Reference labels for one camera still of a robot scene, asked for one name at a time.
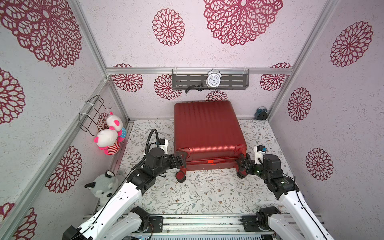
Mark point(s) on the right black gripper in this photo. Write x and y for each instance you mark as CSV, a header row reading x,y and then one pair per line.
x,y
245,165

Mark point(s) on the black wire wall basket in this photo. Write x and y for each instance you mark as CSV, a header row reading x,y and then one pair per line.
x,y
92,121

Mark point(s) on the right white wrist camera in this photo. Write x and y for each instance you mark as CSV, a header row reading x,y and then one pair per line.
x,y
260,151

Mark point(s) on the small teal black device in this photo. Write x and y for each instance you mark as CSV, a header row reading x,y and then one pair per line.
x,y
261,114

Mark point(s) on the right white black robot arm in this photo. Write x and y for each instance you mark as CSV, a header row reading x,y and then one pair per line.
x,y
287,192

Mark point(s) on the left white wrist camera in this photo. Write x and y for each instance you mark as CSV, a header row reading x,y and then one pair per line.
x,y
163,144

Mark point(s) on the upper white pink plush toy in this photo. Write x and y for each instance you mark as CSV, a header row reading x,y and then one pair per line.
x,y
115,123

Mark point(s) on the red hard-shell suitcase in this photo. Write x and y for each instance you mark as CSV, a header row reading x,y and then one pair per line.
x,y
210,135

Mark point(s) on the floral patterned table mat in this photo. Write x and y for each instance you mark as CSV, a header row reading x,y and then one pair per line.
x,y
218,191

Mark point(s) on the white pink plush toy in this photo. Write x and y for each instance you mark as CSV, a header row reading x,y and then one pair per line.
x,y
109,141
115,123

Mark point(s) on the grey husky plush toy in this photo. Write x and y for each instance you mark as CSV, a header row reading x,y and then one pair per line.
x,y
104,186

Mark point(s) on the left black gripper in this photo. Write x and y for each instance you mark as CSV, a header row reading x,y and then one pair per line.
x,y
175,164

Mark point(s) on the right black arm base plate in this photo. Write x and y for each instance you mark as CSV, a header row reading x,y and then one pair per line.
x,y
251,223

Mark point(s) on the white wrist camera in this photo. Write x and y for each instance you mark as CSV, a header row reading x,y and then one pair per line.
x,y
260,151
163,144

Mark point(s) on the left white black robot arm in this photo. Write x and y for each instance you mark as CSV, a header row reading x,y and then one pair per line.
x,y
104,225

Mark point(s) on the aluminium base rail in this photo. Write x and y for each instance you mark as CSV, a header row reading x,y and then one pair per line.
x,y
206,227

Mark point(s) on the white alarm clock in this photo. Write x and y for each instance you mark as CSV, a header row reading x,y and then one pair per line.
x,y
213,79

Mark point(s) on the lower white pink plush toy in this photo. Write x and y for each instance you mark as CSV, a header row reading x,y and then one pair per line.
x,y
109,141

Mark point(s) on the grey metal wall shelf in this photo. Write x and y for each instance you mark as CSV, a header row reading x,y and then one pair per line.
x,y
231,80

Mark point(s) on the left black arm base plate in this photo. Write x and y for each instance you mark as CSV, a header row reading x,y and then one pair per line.
x,y
152,224

